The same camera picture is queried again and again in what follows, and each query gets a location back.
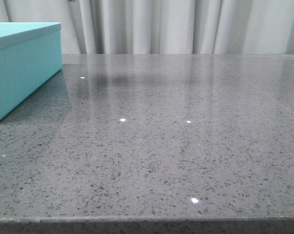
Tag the light blue plastic box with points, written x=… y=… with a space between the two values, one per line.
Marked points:
x=30 y=53

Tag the grey pleated curtain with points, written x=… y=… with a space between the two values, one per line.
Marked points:
x=163 y=26

